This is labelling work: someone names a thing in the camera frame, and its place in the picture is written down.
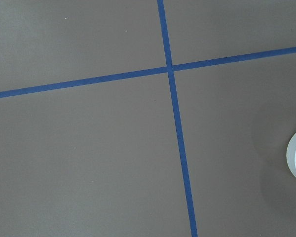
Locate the blue tape line crosswise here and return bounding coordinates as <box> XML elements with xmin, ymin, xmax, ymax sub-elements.
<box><xmin>0</xmin><ymin>47</ymin><xmax>296</xmax><ymax>98</ymax></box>

